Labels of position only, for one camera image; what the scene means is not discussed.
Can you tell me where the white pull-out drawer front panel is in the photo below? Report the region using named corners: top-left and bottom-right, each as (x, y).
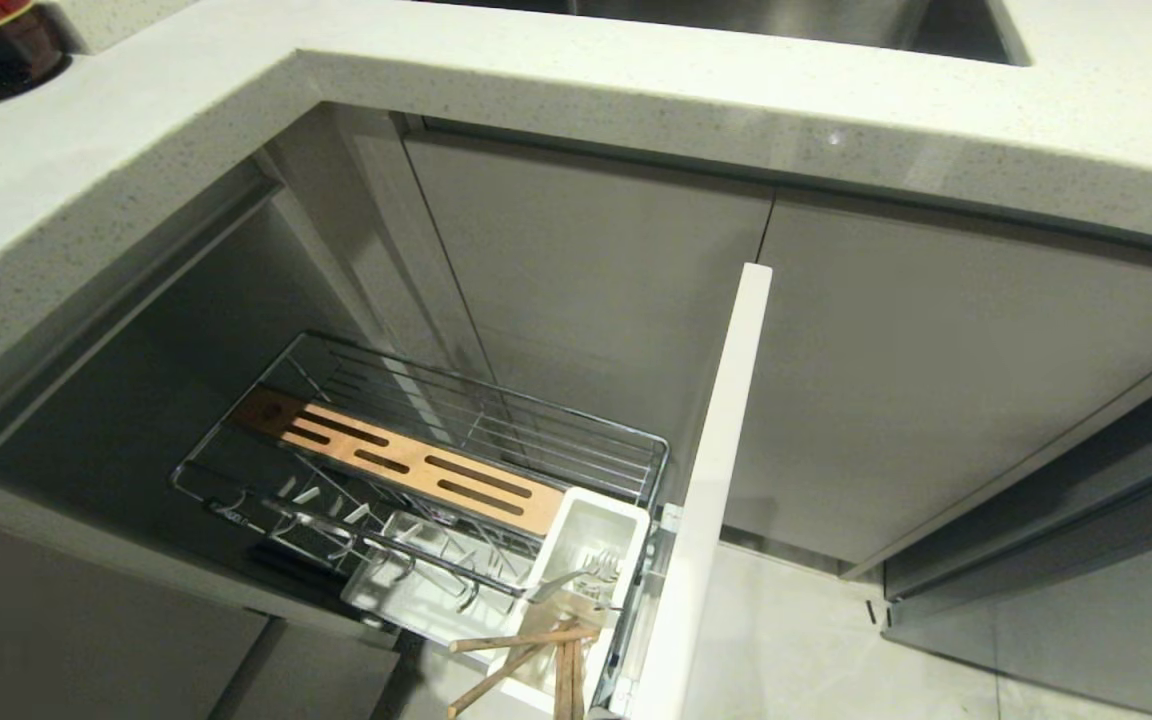
top-left (622, 263), bottom-right (774, 720)

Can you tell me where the white plastic drip tray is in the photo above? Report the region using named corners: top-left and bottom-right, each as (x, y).
top-left (340, 510), bottom-right (543, 649)

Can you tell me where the chrome wire pull-out dish rack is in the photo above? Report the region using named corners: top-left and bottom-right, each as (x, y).
top-left (170, 331), bottom-right (671, 717)

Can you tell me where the silver metal fork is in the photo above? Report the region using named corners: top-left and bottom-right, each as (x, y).
top-left (524, 555), bottom-right (621, 605)

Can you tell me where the white plastic utensil holder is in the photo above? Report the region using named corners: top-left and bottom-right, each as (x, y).
top-left (484, 487), bottom-right (652, 720)

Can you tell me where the stainless steel sink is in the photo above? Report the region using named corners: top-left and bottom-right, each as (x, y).
top-left (436, 0), bottom-right (1035, 68)

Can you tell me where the grey cabinet door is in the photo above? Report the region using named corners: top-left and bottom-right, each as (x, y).
top-left (881, 380), bottom-right (1152, 720)
top-left (402, 128), bottom-right (775, 501)
top-left (722, 190), bottom-right (1152, 567)

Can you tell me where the wooden slotted knife block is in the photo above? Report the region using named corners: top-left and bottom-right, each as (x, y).
top-left (233, 388), bottom-right (567, 538)

